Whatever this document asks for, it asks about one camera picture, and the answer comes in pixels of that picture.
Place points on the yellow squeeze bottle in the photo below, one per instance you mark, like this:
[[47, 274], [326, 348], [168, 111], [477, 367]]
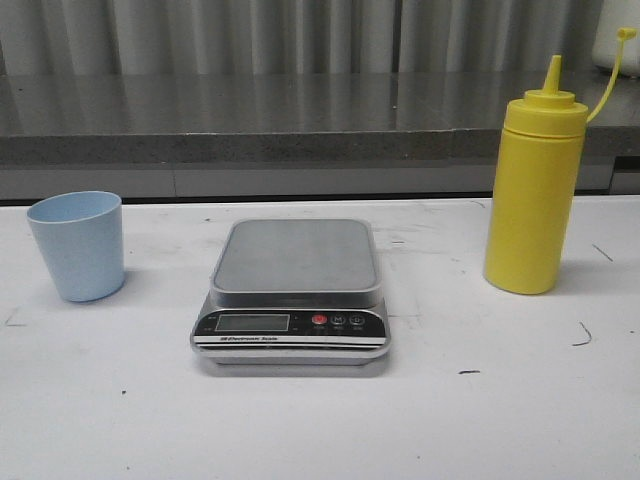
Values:
[[539, 156]]

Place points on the light blue plastic cup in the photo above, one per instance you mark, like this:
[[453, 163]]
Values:
[[80, 237]]

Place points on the silver electronic kitchen scale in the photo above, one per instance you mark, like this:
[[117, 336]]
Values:
[[300, 292]]

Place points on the stainless steel counter shelf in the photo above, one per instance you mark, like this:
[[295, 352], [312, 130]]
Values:
[[186, 138]]

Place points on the white container in background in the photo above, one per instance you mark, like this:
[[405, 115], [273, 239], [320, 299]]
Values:
[[616, 14]]

